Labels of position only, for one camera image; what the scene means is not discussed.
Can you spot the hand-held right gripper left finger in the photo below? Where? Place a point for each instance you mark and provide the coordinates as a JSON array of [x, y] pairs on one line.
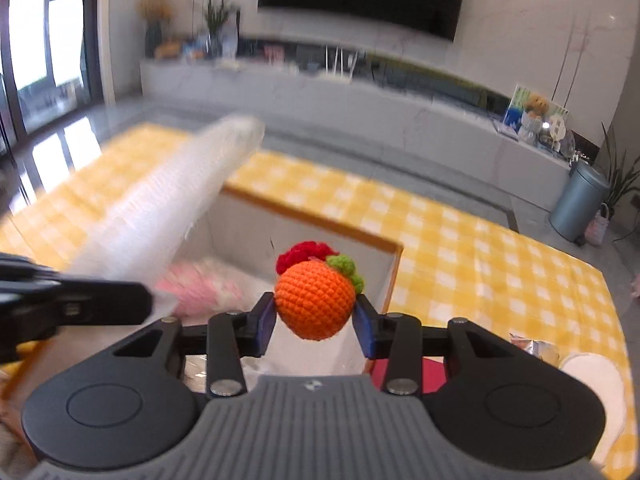
[[265, 327]]

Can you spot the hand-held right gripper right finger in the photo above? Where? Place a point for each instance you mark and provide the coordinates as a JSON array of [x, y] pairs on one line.
[[365, 332]]

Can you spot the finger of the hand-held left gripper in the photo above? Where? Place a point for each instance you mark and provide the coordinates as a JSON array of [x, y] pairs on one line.
[[105, 302]]

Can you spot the crocheted orange toy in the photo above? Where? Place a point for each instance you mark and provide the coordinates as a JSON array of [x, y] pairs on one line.
[[315, 297]]

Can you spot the orange-rimmed storage box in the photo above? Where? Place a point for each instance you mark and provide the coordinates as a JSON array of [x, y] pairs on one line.
[[320, 230]]

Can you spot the white soft cloth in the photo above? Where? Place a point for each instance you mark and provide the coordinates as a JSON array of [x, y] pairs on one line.
[[170, 195]]

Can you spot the pink fluffy soft item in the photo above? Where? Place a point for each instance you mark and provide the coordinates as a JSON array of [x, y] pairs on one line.
[[200, 285]]

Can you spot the red flat item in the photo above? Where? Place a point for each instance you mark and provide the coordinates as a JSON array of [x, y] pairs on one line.
[[435, 375]]

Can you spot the yellow checkered blanket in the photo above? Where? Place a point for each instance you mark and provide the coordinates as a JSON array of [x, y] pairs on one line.
[[475, 260]]

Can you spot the long white television cabinet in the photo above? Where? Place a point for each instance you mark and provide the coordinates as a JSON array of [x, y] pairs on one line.
[[350, 105]]

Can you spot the grey-blue pedal trash can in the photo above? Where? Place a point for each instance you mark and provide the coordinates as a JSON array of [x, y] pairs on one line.
[[577, 202]]

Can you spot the pink woven basket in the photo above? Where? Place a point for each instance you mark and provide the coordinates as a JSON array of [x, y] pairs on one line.
[[597, 225]]

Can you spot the glass sliding door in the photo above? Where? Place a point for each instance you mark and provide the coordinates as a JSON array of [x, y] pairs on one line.
[[45, 40]]

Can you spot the blue-green picture board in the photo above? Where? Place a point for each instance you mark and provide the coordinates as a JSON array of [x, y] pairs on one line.
[[512, 110]]

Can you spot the teddy bear bouquet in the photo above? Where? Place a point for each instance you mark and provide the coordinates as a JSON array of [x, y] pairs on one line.
[[535, 117]]

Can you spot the white round hand fan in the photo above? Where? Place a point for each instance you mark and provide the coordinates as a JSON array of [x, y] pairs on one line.
[[556, 130]]

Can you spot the vase with yellow dried flowers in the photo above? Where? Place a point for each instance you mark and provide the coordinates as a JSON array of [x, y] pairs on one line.
[[156, 20]]

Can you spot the green plant in vase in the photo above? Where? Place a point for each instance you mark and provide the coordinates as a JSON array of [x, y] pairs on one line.
[[217, 22]]

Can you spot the green long-leaf potted plant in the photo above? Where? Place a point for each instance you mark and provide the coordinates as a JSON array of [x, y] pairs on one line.
[[622, 175]]

